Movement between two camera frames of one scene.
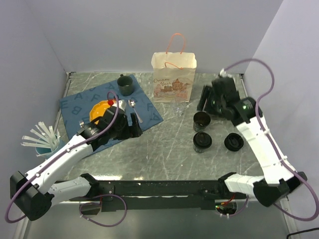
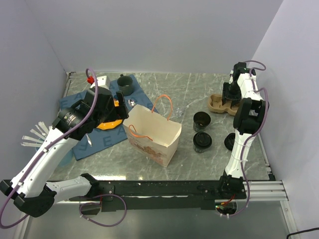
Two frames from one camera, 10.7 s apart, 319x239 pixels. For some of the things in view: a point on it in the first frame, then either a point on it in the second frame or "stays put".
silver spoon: (131, 103) stays put
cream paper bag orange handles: (174, 74) → (151, 133)
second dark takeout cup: (201, 120) stays put
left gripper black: (134, 131) → (118, 112)
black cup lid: (202, 140) stays put
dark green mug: (125, 85) stays put
